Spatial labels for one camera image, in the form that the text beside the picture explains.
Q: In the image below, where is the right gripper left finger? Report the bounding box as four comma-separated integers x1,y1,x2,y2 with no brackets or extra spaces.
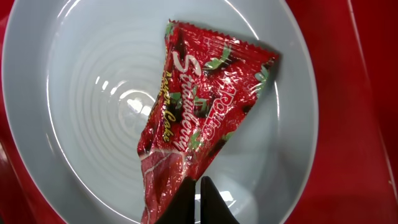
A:
155,177,196,224

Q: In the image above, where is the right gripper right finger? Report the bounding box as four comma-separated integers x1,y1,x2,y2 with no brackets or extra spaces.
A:
200,176,239,224

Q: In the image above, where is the red snack wrapper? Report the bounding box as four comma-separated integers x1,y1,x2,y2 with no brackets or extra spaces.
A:
137,21,278,223

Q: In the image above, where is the light blue plate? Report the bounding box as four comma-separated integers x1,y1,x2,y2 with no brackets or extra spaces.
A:
2,0,318,223

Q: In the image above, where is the red plastic tray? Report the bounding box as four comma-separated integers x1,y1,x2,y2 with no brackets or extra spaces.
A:
0,0,398,224

